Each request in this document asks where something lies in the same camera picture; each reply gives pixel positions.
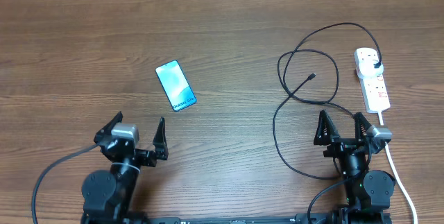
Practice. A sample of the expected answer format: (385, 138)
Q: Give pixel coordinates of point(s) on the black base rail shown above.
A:
(297, 219)

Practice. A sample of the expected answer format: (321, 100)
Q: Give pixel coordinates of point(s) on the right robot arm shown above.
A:
(368, 192)

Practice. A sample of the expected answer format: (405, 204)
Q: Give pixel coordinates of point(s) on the white round charger plug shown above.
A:
(367, 69)

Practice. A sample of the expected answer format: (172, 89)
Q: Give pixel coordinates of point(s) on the blue screen smartphone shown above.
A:
(175, 85)

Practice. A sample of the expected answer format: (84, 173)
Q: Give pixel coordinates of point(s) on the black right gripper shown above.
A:
(339, 144)

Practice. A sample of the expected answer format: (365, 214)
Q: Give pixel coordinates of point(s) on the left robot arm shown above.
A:
(108, 194)

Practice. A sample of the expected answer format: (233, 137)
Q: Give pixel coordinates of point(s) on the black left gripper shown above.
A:
(149, 159)

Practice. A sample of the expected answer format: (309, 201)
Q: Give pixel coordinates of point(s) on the white power strip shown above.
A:
(373, 89)

